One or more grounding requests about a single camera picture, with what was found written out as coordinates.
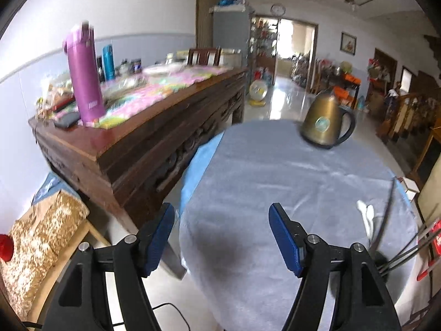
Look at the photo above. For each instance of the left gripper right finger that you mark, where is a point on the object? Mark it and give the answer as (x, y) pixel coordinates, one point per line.
(290, 238)

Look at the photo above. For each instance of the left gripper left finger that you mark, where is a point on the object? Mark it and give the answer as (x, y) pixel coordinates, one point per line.
(153, 237)

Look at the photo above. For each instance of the white plastic spoon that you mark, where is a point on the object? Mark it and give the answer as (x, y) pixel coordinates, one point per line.
(368, 214)

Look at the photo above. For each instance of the dark grey utensil cup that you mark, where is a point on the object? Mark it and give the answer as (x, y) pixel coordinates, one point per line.
(382, 264)

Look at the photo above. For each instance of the metal chopstick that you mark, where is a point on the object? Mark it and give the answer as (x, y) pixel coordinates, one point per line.
(419, 237)

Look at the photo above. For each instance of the grey table cloth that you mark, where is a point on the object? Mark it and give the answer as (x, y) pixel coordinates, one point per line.
(229, 186)

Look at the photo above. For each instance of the carved dark wooden sideboard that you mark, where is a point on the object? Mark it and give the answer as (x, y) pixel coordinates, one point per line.
(129, 169)

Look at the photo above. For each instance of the gold sequin cushion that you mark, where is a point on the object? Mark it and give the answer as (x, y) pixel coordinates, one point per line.
(39, 236)

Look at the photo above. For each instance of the brass electric kettle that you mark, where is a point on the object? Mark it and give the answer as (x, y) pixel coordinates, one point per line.
(327, 122)

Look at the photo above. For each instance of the small white step stool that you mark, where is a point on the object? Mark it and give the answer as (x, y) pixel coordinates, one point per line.
(410, 187)

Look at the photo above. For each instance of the pink checkered table runner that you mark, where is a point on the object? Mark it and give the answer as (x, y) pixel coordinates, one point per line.
(128, 96)

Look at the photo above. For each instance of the red plastic stool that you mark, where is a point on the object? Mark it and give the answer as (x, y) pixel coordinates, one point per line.
(434, 249)

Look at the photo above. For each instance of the teal thermos bottle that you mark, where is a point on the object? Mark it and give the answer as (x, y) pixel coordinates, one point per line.
(108, 62)

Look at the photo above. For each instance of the purple thermos bottle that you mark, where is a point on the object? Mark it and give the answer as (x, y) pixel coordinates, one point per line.
(79, 47)

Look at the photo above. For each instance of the grey refrigerator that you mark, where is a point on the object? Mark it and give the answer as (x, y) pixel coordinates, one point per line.
(231, 29)

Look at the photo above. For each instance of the framed wall picture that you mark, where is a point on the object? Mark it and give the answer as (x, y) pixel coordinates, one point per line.
(348, 43)

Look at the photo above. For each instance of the round wall clock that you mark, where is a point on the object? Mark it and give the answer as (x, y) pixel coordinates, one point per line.
(278, 10)

